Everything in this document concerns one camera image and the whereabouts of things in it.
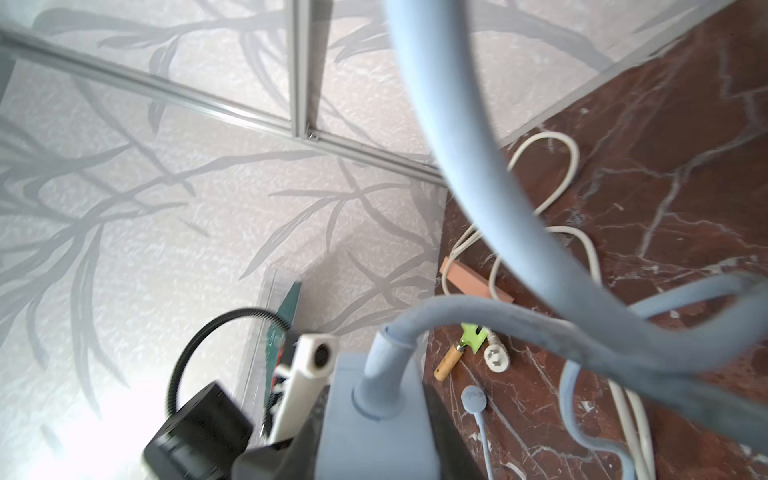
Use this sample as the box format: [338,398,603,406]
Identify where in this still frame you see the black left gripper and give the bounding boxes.
[143,382,254,479]

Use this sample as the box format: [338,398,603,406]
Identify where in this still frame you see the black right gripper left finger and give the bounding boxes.
[231,386,330,479]

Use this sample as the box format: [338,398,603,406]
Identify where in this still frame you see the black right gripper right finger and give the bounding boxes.
[423,383,483,480]

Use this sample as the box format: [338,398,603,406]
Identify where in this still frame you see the light blue power strip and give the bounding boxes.
[314,325,441,479]

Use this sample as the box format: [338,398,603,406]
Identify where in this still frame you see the light blue power cord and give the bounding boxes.
[352,0,768,480]

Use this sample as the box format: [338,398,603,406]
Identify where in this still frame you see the pink power strip block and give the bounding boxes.
[439,257,514,303]

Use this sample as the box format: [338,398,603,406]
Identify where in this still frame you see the green card in bin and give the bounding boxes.
[263,280,303,409]

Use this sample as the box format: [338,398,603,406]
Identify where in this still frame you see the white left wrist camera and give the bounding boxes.
[261,331,340,445]

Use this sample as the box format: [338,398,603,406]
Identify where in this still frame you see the black corrugated cable conduit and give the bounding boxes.
[165,307,293,418]

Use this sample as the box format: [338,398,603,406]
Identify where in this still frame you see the cream white extension cord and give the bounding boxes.
[440,130,656,480]

